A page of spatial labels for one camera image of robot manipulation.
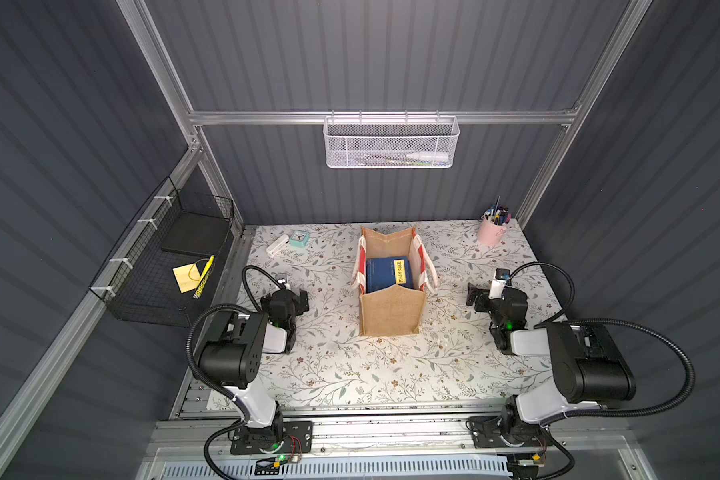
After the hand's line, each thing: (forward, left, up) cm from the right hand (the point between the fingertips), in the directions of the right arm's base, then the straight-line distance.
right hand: (490, 285), depth 93 cm
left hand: (-1, +65, -3) cm, 65 cm away
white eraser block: (+21, +73, -5) cm, 76 cm away
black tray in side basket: (+3, +85, +21) cm, 88 cm away
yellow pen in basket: (-10, +80, +18) cm, 83 cm away
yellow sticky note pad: (-11, +84, +19) cm, 87 cm away
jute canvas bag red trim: (-11, +31, +4) cm, 33 cm away
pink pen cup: (+24, -6, -1) cm, 25 cm away
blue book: (+2, +34, +4) cm, 34 cm away
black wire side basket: (-9, +89, +20) cm, 92 cm away
